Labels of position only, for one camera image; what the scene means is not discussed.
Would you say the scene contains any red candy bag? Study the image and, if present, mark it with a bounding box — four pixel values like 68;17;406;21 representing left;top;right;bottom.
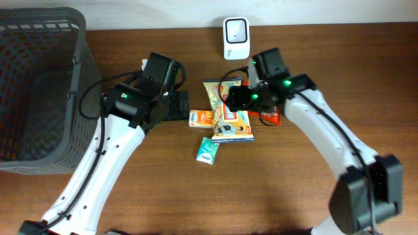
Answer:
242;79;281;126

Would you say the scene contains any orange tissue pack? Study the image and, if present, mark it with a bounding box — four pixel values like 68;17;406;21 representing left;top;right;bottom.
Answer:
188;110;213;129

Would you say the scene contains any yellow snack bag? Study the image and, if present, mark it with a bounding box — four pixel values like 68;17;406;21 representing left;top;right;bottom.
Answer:
203;78;254;144

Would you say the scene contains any teal tissue pack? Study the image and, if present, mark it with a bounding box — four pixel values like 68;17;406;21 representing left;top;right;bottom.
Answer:
196;137;219;165

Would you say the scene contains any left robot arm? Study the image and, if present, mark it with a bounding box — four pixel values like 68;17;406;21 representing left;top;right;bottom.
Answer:
18;82;181;235

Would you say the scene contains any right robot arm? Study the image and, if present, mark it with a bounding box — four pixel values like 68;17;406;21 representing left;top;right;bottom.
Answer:
225;74;404;234

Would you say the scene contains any white barcode scanner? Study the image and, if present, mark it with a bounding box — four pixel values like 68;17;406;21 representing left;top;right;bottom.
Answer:
223;17;251;60

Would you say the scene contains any dark grey plastic basket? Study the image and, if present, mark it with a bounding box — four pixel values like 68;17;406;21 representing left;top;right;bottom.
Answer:
1;7;101;175

